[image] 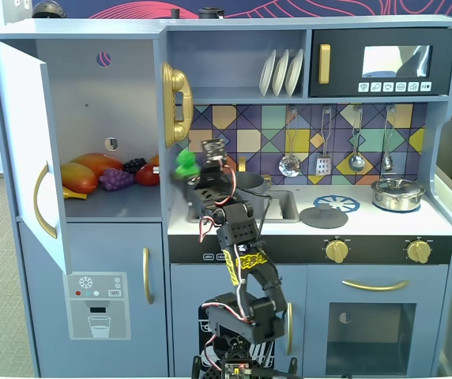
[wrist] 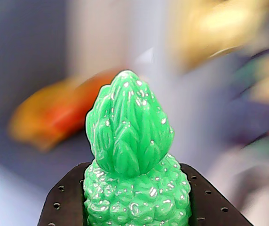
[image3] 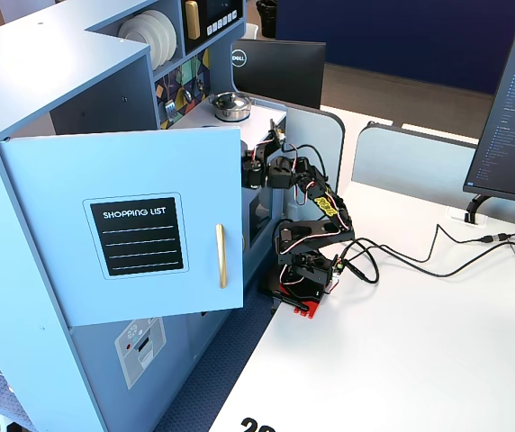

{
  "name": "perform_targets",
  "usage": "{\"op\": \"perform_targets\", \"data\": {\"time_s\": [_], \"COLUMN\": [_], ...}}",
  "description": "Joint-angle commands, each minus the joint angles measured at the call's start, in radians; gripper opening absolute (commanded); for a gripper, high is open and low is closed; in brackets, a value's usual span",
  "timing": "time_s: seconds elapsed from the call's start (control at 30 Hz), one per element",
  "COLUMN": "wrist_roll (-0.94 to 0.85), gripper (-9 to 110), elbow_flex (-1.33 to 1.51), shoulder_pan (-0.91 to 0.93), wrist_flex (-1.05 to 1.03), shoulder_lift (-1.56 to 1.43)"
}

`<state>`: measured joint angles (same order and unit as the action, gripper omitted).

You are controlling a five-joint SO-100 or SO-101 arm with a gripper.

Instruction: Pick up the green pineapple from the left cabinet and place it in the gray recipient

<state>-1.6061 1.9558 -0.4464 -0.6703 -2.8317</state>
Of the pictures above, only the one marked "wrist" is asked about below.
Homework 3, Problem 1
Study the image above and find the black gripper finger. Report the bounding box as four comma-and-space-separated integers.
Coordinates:
37, 161, 92, 226
180, 163, 254, 226

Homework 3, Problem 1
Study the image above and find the green toy pineapple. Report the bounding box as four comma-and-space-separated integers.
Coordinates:
82, 69, 193, 226

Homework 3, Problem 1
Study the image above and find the large red orange mango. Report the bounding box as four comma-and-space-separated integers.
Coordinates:
7, 69, 119, 153

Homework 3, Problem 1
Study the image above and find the gold toy telephone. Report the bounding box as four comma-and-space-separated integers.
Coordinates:
174, 0, 269, 69

